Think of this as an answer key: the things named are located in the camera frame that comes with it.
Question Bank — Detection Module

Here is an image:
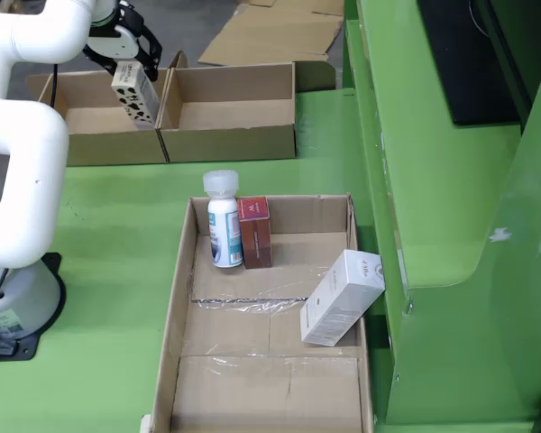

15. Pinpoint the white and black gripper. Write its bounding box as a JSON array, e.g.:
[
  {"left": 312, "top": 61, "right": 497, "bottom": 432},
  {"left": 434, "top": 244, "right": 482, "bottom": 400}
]
[{"left": 81, "top": 24, "right": 162, "bottom": 82}]

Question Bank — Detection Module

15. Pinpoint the cow print hand cream box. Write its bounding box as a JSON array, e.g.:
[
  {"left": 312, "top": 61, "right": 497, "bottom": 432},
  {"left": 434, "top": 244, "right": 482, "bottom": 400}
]
[{"left": 110, "top": 61, "right": 161, "bottom": 132}]

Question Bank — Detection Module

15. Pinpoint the open cardboard box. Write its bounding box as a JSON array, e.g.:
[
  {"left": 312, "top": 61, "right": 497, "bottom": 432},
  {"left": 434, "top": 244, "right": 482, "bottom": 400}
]
[
  {"left": 156, "top": 50, "right": 337, "bottom": 162},
  {"left": 25, "top": 67, "right": 172, "bottom": 167}
]

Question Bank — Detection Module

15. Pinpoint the flat cardboard sheet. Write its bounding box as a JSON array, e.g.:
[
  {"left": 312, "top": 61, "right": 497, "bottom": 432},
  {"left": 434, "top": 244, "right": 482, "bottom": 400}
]
[{"left": 197, "top": 0, "right": 345, "bottom": 68}]

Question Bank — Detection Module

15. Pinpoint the dark red box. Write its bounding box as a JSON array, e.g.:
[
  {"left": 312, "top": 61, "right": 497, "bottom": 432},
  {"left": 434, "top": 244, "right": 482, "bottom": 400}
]
[{"left": 236, "top": 196, "right": 274, "bottom": 271}]

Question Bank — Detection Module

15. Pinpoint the large cardboard tray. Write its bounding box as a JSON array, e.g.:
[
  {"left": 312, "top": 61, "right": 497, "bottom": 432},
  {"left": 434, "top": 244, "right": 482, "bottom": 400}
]
[{"left": 139, "top": 192, "right": 374, "bottom": 433}]

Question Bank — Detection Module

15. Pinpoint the white d'Alba box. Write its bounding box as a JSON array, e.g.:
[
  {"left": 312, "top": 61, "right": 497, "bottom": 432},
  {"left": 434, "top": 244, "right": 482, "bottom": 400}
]
[{"left": 299, "top": 248, "right": 387, "bottom": 347}]

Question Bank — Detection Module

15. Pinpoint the white bottle with teal label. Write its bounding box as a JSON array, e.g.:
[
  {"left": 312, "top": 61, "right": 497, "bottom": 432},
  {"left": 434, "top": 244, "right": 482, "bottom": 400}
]
[{"left": 202, "top": 169, "right": 245, "bottom": 270}]

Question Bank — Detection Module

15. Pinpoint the green metal cabinet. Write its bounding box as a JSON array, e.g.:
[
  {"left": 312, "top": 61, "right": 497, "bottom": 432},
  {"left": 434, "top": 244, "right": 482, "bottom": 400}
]
[{"left": 342, "top": 0, "right": 541, "bottom": 433}]

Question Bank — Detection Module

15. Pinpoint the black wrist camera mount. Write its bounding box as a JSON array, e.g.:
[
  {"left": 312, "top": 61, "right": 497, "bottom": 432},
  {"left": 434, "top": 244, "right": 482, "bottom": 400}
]
[{"left": 116, "top": 0, "right": 146, "bottom": 32}]

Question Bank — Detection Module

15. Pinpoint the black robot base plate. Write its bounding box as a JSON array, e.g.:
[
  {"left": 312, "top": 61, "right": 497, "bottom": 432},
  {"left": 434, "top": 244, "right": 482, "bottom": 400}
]
[{"left": 0, "top": 252, "right": 68, "bottom": 362}]

